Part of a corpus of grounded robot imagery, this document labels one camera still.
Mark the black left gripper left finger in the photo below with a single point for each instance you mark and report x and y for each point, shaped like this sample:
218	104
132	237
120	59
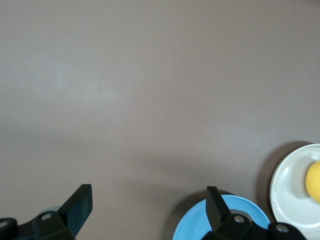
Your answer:
75	210

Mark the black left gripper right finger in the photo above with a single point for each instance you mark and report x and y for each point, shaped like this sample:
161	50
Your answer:
217	212

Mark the yellow lemon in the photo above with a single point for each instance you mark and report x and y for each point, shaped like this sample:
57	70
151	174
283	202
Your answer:
314	182

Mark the blue round plate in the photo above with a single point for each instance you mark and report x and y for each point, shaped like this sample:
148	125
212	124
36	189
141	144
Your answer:
195	220

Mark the beige round plate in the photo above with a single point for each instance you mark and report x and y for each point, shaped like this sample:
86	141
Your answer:
290	190

